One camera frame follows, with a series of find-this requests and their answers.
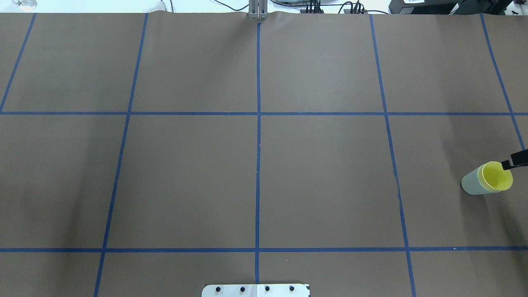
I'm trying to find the yellow plastic cup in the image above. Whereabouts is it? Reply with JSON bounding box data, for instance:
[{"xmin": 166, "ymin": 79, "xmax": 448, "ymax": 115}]
[{"xmin": 477, "ymin": 161, "xmax": 513, "ymax": 193}]

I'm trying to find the green plastic cup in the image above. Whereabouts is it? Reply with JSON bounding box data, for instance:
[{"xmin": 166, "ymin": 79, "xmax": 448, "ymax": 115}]
[{"xmin": 460, "ymin": 165, "xmax": 493, "ymax": 195}]

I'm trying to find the black box device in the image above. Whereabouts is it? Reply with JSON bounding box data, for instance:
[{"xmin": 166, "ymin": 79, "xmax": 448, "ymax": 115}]
[{"xmin": 389, "ymin": 0, "xmax": 458, "ymax": 15}]

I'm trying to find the aluminium frame post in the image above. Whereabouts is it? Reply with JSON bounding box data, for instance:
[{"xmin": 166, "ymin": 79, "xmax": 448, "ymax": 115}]
[{"xmin": 247, "ymin": 0, "xmax": 269, "ymax": 20}]

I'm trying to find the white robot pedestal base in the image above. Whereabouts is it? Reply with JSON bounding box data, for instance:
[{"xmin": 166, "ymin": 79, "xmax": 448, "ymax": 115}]
[{"xmin": 201, "ymin": 283, "xmax": 311, "ymax": 297}]

